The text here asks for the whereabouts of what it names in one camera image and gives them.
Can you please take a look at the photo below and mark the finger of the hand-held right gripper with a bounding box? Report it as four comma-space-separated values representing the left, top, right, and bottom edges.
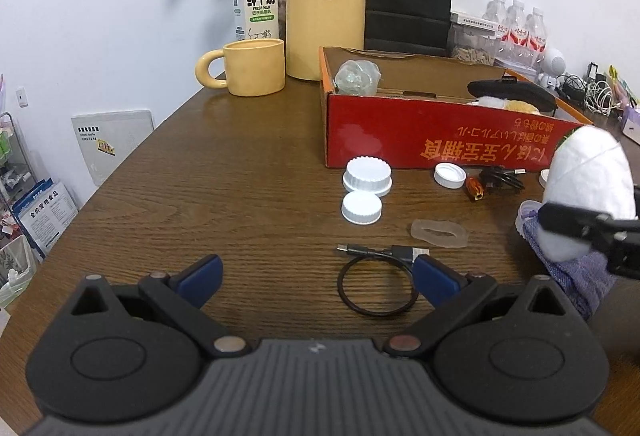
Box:
537, 200, 640, 249

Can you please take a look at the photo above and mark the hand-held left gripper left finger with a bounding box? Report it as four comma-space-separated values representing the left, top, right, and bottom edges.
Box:
70, 253, 251, 359

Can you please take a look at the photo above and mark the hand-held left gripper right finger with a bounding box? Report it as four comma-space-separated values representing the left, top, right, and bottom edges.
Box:
384, 253, 573, 361

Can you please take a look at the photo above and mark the black usb cable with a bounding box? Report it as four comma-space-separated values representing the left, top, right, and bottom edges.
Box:
336, 243, 431, 318

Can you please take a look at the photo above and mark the white foam object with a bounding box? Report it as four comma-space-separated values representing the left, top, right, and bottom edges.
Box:
542, 125, 636, 262

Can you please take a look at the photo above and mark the purple knitted pouch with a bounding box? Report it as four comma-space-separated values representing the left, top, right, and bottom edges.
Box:
517, 199, 620, 322

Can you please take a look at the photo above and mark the smooth white cap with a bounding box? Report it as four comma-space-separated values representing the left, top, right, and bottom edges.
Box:
433, 163, 469, 189

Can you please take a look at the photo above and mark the yellow and white plush toy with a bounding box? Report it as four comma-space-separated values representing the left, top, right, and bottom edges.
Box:
467, 96, 542, 113

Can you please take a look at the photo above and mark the red cardboard box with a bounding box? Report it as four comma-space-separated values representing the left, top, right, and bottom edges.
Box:
318, 45, 596, 169

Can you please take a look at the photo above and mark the small white ribbed lid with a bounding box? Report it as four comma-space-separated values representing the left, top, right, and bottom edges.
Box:
341, 191, 386, 225

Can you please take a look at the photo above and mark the purple tissue pack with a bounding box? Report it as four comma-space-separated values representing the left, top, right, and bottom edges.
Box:
620, 106, 640, 139

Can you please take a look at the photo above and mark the large white ribbed lid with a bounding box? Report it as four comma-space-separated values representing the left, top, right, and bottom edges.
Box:
342, 156, 394, 197

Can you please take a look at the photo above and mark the black zip case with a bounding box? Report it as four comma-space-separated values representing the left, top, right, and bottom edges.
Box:
467, 76, 559, 113

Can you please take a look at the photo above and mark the colourful snack packet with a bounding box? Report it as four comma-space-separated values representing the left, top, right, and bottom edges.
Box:
607, 65, 640, 107

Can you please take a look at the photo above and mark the white robot speaker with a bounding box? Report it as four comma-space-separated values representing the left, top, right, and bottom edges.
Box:
537, 47, 571, 90

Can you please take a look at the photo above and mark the clear water bottle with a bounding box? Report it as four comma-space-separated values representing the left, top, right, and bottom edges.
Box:
500, 0, 528, 62
522, 7, 548, 67
482, 0, 508, 33

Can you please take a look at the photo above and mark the white plastic bag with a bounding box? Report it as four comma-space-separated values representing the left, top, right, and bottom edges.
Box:
0, 236, 38, 308

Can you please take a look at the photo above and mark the clear snack container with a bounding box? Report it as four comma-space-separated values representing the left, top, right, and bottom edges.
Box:
447, 21, 501, 66

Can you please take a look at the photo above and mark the clear bubble wrap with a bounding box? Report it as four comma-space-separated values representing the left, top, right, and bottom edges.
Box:
334, 60, 383, 96

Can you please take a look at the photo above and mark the flat white box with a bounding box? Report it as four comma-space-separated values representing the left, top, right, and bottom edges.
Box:
450, 11, 501, 33

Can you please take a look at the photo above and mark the yellow mug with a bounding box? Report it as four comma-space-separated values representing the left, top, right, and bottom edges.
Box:
195, 38, 287, 97

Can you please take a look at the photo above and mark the metal storage rack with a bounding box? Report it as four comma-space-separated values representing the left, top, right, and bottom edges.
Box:
0, 111, 38, 267

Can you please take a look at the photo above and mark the white milk carton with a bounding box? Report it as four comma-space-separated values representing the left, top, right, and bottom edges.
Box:
231, 0, 279, 42

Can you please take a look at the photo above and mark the translucent silicone ring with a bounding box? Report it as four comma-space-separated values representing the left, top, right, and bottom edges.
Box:
411, 218, 471, 250

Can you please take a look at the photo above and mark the black cable bundle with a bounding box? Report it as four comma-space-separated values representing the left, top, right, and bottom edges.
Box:
479, 165, 527, 192

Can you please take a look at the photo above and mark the white cable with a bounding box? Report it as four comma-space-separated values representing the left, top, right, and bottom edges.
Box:
585, 81, 618, 117

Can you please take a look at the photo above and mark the black charger cable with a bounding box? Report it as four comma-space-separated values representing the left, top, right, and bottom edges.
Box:
557, 74, 591, 102

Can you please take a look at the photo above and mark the white wall panel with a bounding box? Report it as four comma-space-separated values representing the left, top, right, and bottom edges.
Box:
71, 109, 154, 187

